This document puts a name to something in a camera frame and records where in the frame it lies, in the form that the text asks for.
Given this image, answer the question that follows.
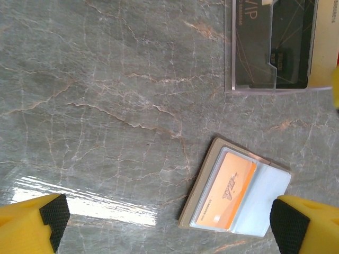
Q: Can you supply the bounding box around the tan card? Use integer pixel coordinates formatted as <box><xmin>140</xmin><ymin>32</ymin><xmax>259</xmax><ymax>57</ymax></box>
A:
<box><xmin>308</xmin><ymin>0</ymin><xmax>339</xmax><ymax>88</ymax></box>

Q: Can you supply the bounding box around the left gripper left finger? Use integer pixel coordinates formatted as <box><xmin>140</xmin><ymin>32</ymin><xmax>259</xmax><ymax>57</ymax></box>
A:
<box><xmin>0</xmin><ymin>194</ymin><xmax>71</xmax><ymax>254</ymax></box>

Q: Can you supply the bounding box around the black card with gold lines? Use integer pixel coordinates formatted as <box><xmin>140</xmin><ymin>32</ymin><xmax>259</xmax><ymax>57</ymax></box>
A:
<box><xmin>233</xmin><ymin>0</ymin><xmax>319</xmax><ymax>89</ymax></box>

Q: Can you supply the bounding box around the orange VIP card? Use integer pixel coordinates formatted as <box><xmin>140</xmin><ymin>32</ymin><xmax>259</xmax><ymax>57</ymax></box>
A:
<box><xmin>194</xmin><ymin>152</ymin><xmax>258</xmax><ymax>231</ymax></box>

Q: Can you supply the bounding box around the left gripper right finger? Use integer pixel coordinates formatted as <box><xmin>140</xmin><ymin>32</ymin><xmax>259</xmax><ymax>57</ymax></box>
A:
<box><xmin>269</xmin><ymin>195</ymin><xmax>339</xmax><ymax>254</ymax></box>

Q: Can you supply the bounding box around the clear acrylic card stand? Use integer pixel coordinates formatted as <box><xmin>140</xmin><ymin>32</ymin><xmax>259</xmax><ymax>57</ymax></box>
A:
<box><xmin>224</xmin><ymin>0</ymin><xmax>339</xmax><ymax>94</ymax></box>

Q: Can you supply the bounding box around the taupe card holder wallet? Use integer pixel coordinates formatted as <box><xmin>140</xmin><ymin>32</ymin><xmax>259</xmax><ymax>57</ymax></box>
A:
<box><xmin>177</xmin><ymin>137</ymin><xmax>293</xmax><ymax>238</ymax></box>

